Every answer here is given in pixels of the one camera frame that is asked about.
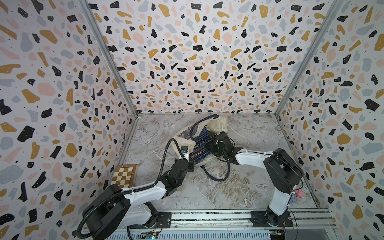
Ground cream canvas tote bag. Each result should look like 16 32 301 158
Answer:
173 114 231 182

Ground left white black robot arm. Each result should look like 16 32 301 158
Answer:
76 158 195 240

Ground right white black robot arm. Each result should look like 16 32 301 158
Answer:
208 132 304 227

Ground wooden chessboard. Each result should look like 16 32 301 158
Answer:
111 164 138 189

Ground left green circuit board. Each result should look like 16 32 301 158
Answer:
139 232 159 240

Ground small purple toy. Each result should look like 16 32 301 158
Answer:
294 189 304 199

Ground right circuit board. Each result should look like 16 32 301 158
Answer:
269 231 286 240

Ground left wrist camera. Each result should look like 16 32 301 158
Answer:
180 146 189 161

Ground left black corrugated cable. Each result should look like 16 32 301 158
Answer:
75 137 184 240

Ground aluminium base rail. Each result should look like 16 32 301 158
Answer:
82 208 337 240

